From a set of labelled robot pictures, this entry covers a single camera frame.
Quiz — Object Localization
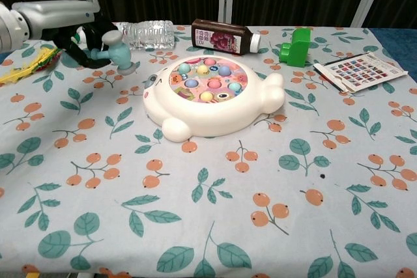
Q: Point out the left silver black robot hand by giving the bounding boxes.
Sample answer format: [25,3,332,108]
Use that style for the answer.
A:
[12,0,119,70]

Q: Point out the teal and grey toy hammer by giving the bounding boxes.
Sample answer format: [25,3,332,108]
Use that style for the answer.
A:
[90,29,136,76]

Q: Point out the white whack-a-mole toy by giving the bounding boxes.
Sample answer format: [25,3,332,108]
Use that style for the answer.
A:
[142,56,285,143]

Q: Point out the yellow feather shuttlecock toy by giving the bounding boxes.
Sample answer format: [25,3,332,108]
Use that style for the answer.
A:
[0,32,82,85]

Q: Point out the clear plastic water bottle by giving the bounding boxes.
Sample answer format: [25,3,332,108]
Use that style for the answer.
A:
[112,20,176,52]

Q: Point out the brown grape juice bottle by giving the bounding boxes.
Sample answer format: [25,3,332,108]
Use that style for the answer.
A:
[190,18,263,57]

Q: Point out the floral fruit print tablecloth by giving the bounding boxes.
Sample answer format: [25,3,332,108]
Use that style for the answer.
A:
[0,22,417,278]

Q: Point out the green plastic toy block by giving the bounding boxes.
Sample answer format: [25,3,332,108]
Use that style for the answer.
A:
[278,27,313,68]

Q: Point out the thin black pen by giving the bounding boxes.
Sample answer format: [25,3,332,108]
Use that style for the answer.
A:
[321,52,371,66]

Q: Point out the printed picture grid card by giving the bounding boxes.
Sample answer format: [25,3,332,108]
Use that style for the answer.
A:
[312,51,409,94]

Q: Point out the blue table cover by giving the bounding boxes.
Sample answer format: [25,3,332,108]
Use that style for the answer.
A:
[0,25,417,84]

